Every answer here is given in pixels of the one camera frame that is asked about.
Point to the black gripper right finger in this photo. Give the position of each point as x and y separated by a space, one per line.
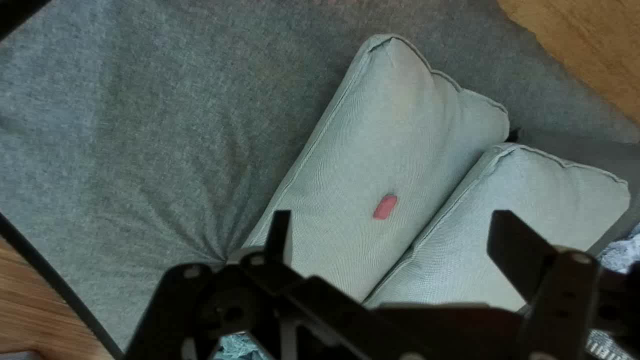
516 251

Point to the white blue floral pillow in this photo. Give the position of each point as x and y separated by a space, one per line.
622 253

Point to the small red eraser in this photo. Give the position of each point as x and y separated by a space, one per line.
384 206

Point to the light gray pillow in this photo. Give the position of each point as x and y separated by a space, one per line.
532 220
386 153

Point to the grey cushioned armchair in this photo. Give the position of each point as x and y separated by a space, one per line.
133 133

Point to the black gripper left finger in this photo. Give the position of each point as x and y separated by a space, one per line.
280 232

